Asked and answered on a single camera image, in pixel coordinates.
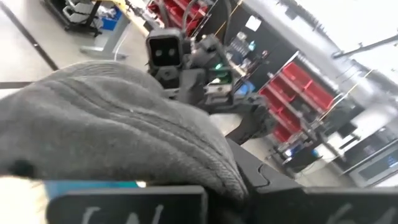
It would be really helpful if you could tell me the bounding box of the blue plastic bin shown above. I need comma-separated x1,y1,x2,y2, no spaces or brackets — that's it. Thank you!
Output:
43,179,140,200

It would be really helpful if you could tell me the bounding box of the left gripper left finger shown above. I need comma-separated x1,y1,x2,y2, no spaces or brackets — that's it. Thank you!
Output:
45,185,208,224

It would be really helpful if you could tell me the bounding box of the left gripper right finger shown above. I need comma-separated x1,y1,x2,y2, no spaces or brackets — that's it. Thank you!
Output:
226,138,398,224

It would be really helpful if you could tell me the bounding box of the wooden desk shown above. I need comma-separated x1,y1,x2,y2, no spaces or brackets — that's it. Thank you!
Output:
80,0,150,62

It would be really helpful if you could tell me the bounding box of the red bin shelf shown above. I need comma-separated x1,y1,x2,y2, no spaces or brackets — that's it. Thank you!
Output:
257,60,335,144
147,0,209,35

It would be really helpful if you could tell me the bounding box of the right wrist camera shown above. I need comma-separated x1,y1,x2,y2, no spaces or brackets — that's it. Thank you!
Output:
145,27,184,71

